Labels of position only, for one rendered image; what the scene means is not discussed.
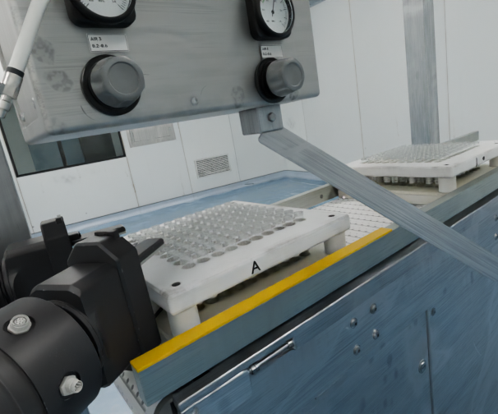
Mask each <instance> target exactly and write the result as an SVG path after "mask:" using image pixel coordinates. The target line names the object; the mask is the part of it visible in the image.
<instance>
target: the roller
mask: <svg viewBox="0 0 498 414"><path fill-rule="evenodd" d="M180 390H181V388H178V389H176V390H174V391H173V392H171V393H170V394H168V395H167V396H165V397H164V398H162V399H161V401H160V402H159V403H158V405H157V407H156V408H155V410H154V414H178V410H177V408H176V407H175V406H174V403H173V395H174V394H175V393H176V392H178V391H180Z"/></svg>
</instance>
